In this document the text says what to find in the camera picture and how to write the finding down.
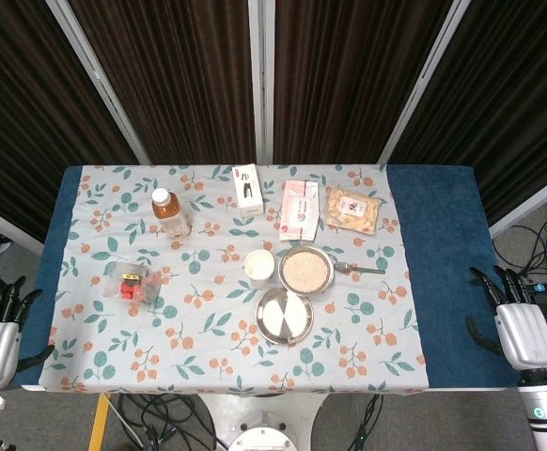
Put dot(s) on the yellow floor tape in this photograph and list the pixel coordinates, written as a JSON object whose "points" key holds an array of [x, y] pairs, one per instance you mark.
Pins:
{"points": [[97, 423]]}

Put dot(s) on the dark partition screen panel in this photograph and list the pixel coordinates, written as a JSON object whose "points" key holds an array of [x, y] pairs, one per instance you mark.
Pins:
{"points": [[513, 94], [175, 80], [20, 94], [348, 80]]}

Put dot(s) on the white paper cup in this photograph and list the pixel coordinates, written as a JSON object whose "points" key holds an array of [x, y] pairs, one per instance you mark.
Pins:
{"points": [[259, 265]]}

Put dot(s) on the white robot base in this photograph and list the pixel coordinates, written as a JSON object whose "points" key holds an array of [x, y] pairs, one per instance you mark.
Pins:
{"points": [[264, 418]]}

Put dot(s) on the steel plate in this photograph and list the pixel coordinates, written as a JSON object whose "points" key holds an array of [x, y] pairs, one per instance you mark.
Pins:
{"points": [[284, 315]]}

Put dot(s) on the metal spoon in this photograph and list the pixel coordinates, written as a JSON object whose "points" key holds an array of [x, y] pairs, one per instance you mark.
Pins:
{"points": [[341, 268]]}

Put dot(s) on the amber tea bottle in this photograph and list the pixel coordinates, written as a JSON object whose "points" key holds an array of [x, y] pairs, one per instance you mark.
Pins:
{"points": [[170, 213]]}

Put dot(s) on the pink wet wipes pack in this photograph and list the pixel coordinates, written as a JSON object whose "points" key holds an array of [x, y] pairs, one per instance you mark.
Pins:
{"points": [[299, 211]]}

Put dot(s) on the floral printed tablecloth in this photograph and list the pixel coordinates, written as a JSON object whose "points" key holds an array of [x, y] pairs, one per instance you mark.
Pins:
{"points": [[207, 338]]}

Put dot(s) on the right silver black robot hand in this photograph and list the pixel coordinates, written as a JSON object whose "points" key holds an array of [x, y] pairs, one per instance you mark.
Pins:
{"points": [[525, 336]]}

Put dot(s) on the clear snack bag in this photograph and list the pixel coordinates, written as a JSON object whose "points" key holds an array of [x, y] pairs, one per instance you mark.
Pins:
{"points": [[352, 209]]}

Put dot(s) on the steel bowl of rice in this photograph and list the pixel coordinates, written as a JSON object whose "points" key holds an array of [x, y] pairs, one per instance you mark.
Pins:
{"points": [[305, 270]]}

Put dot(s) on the white cardboard product box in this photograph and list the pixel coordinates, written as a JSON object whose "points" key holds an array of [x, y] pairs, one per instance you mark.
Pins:
{"points": [[248, 192]]}

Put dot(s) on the blue table cloth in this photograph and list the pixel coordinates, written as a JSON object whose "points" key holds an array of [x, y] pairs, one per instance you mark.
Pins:
{"points": [[442, 235]]}

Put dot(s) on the clear box with red items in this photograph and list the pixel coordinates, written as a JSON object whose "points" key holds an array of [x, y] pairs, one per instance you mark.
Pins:
{"points": [[132, 286]]}

